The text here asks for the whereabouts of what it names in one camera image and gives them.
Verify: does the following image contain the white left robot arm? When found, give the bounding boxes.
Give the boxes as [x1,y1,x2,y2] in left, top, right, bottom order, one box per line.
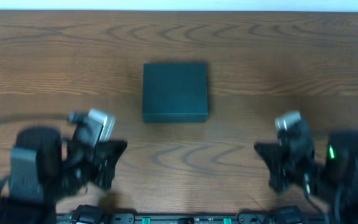
[0,126,127,223]

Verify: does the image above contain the black gift box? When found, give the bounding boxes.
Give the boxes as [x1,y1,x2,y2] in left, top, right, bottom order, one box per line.
[142,62,209,123]

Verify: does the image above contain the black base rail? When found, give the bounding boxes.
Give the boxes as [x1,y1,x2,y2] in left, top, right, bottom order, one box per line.
[57,205,326,224]

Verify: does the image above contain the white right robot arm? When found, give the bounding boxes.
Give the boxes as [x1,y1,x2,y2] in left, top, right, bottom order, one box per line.
[254,119,358,223]

